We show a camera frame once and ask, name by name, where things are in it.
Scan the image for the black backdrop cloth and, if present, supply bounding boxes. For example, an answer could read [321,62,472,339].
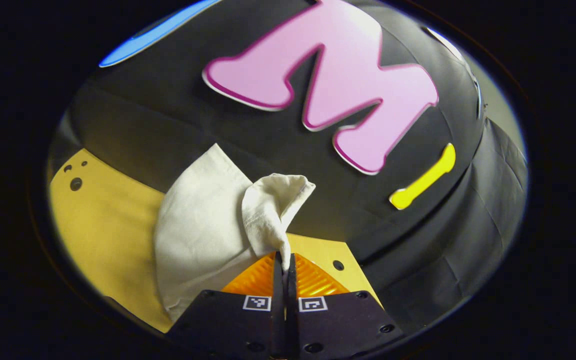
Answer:
[48,0,529,336]

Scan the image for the white jeans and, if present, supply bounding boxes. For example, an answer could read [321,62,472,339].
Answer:
[154,143,317,322]

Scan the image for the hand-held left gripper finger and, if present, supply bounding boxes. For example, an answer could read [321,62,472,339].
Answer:
[167,251,286,360]
[286,252,405,360]

